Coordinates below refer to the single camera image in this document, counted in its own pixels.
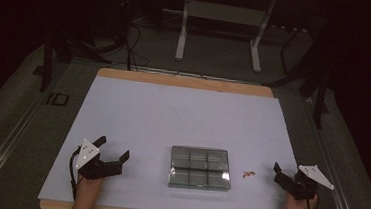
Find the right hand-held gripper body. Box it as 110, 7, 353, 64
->
285, 163, 337, 204

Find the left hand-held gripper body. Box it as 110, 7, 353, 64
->
73, 138, 126, 183

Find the clear plastic compartment box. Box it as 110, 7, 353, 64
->
167, 145, 235, 193

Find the person's left hand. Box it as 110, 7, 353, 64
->
75, 174, 106, 203

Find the person's right hand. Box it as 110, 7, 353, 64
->
285, 191, 320, 209

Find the white table mat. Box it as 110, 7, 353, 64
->
36, 71, 323, 209

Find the wooden table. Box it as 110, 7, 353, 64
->
38, 63, 319, 209

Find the black metal stand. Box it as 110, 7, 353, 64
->
260, 22, 336, 131
38, 27, 115, 98

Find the white metal stand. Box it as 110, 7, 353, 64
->
174, 0, 278, 74

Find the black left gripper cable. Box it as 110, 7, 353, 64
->
66, 145, 83, 200

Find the small black floor frame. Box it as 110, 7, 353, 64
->
45, 91, 71, 107

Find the black floor cable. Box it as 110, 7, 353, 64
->
121, 21, 154, 74

